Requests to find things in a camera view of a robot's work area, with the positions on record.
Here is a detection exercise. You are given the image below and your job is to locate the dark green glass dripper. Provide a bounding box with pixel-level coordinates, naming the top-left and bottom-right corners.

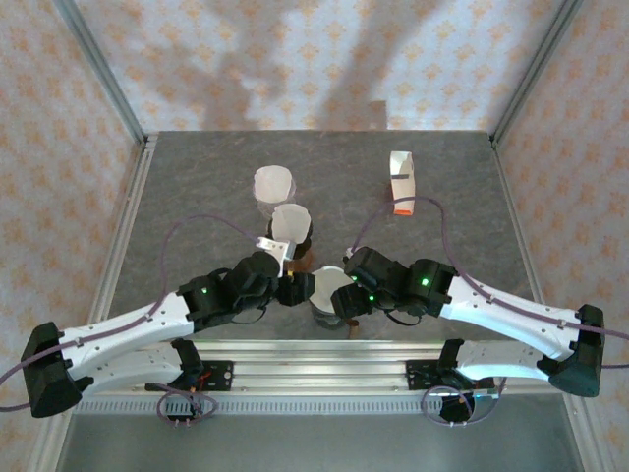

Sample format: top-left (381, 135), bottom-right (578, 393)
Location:
top-left (266, 204), bottom-right (315, 260)

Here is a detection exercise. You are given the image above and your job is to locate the clear glass dripper wooden handle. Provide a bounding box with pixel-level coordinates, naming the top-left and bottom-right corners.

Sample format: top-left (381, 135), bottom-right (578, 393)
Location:
top-left (253, 165), bottom-right (299, 220)

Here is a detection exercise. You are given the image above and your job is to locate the white coffee filter pack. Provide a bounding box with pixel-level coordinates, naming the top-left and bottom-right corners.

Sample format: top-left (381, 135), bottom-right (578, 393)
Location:
top-left (388, 150), bottom-right (418, 217)

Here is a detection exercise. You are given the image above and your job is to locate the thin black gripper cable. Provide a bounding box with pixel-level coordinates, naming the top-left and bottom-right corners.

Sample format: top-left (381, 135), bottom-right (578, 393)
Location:
top-left (229, 304), bottom-right (267, 325)
top-left (383, 307), bottom-right (425, 326)

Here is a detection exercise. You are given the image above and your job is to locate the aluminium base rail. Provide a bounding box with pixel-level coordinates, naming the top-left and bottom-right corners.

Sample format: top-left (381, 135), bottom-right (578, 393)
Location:
top-left (73, 337), bottom-right (591, 395)

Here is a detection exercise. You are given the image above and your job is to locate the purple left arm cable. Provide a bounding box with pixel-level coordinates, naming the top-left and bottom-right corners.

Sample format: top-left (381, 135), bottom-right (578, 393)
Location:
top-left (0, 214), bottom-right (260, 413)

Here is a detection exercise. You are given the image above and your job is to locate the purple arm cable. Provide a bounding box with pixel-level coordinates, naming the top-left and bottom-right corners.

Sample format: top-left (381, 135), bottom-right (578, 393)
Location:
top-left (0, 214), bottom-right (260, 413)
top-left (349, 196), bottom-right (629, 370)

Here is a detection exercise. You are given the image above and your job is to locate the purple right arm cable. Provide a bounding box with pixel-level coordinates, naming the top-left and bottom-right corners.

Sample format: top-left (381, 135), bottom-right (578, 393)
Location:
top-left (349, 196), bottom-right (629, 370)

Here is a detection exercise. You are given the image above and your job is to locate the white slotted cable duct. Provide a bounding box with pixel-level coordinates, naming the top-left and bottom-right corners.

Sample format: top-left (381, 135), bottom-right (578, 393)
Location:
top-left (78, 396), bottom-right (443, 417)

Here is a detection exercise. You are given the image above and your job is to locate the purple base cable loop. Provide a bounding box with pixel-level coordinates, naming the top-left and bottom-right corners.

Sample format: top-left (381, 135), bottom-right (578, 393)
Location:
top-left (156, 386), bottom-right (219, 428)
top-left (421, 376), bottom-right (510, 428)

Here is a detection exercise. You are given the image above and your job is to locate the aluminium table side rail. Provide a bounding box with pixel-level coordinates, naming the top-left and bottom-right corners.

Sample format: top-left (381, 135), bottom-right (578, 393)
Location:
top-left (87, 133), bottom-right (159, 345)
top-left (489, 132), bottom-right (559, 355)

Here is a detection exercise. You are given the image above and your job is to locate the aluminium frame post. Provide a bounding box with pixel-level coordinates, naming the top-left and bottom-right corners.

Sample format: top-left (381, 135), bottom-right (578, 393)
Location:
top-left (51, 0), bottom-right (151, 147)
top-left (489, 0), bottom-right (586, 147)

